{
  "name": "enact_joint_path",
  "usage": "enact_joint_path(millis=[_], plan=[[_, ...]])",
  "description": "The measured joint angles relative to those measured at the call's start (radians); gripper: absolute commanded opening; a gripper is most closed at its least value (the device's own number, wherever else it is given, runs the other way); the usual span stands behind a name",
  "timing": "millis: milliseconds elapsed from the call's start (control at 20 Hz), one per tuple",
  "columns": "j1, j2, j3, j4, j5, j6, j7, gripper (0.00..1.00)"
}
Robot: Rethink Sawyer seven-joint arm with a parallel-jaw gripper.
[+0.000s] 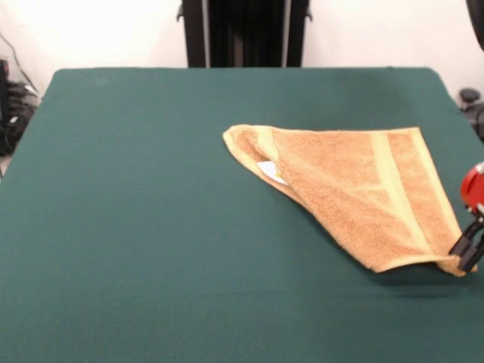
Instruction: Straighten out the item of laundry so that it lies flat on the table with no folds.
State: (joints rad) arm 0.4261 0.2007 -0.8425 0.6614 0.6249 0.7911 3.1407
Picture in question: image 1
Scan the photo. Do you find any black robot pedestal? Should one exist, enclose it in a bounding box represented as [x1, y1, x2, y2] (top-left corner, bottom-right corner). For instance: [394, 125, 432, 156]
[175, 0, 315, 69]

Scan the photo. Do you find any dark green table cloth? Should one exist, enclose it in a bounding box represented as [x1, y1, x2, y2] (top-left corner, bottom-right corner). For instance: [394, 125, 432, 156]
[0, 67, 484, 363]

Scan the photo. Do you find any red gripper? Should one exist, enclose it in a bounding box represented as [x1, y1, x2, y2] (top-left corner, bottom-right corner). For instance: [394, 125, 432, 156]
[448, 161, 484, 274]

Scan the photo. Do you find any tan terry towel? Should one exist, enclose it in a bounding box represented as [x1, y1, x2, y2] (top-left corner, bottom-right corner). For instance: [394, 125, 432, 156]
[222, 123, 479, 278]

